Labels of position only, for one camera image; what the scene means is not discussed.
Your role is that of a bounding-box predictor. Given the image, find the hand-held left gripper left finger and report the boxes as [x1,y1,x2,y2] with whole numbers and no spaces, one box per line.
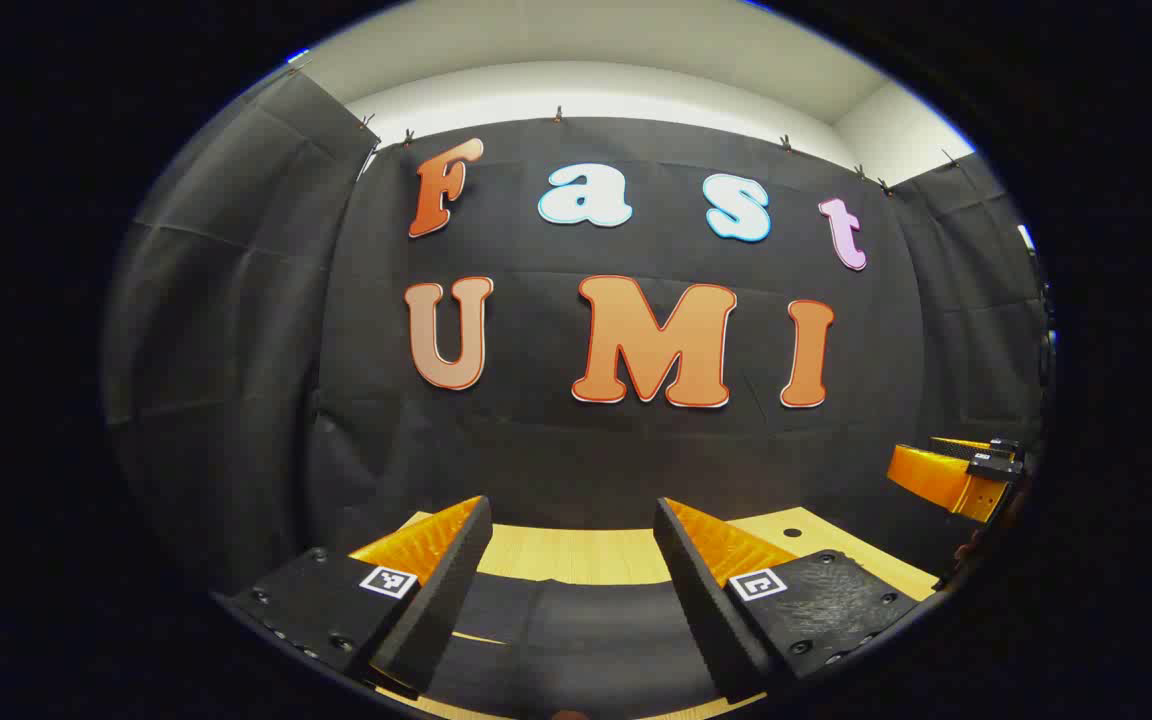
[221,495,494,699]

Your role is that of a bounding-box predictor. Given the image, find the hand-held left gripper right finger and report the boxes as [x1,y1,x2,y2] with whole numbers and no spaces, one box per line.
[652,496,925,705]

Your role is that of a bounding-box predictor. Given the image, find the dark blue jeans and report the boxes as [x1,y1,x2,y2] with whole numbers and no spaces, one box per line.
[423,572,772,719]

